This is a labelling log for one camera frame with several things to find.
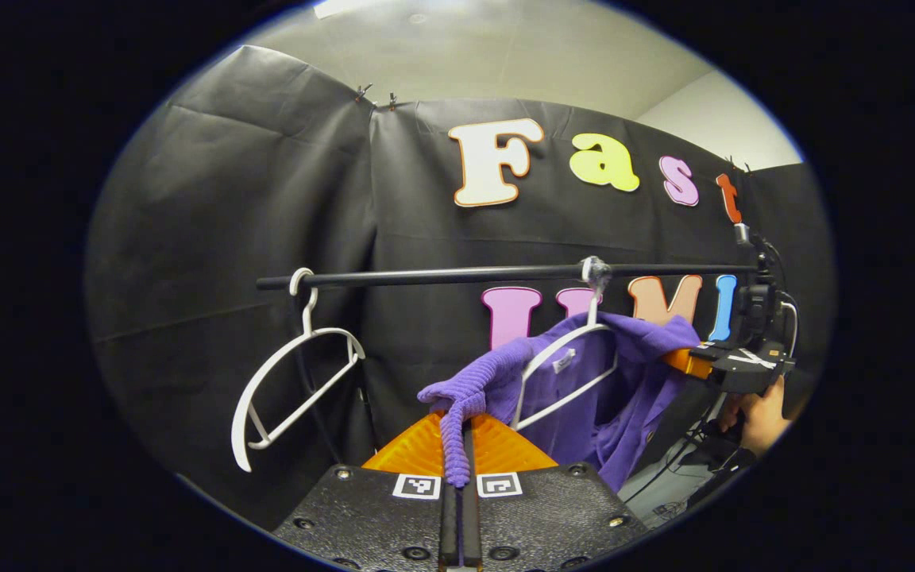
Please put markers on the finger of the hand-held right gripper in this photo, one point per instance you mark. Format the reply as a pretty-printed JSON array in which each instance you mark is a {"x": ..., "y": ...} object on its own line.
[{"x": 688, "y": 364}]

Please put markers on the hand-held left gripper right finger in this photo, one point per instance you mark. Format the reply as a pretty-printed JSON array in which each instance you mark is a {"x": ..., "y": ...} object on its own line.
[{"x": 471, "y": 528}]

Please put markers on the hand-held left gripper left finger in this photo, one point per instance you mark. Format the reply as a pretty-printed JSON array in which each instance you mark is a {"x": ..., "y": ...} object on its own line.
[{"x": 449, "y": 524}]

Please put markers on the white hanger with taped hook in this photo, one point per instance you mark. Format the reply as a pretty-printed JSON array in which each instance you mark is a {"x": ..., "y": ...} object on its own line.
[{"x": 521, "y": 397}]

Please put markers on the plain white hanger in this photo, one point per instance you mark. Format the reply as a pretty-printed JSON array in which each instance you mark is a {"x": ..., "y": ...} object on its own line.
[{"x": 237, "y": 433}]

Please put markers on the black garment rack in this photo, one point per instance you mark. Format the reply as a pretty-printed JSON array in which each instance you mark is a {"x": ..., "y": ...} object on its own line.
[{"x": 426, "y": 276}]

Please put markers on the black backdrop cloth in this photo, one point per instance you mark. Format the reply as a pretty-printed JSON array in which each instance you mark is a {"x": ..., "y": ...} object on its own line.
[{"x": 227, "y": 199}]

